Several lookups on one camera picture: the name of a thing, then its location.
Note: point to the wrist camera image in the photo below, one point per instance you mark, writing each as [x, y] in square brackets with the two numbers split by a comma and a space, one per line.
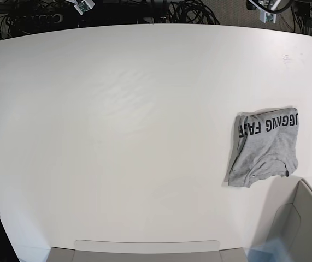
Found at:
[267, 17]
[83, 6]

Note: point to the grey bin at bottom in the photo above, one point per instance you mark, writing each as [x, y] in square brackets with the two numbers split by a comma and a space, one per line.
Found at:
[85, 250]

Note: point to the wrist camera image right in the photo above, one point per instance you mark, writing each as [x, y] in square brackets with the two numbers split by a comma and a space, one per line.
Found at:
[267, 17]

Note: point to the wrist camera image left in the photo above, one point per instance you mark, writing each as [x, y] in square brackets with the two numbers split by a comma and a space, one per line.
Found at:
[83, 6]

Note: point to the grey T-shirt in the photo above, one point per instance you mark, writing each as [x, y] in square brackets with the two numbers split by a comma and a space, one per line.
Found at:
[266, 147]

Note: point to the grey bin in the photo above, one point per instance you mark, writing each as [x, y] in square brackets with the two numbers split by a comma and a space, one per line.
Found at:
[85, 250]
[290, 237]

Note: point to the grey bin at right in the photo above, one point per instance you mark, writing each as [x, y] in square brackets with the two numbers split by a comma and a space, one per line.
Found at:
[290, 237]

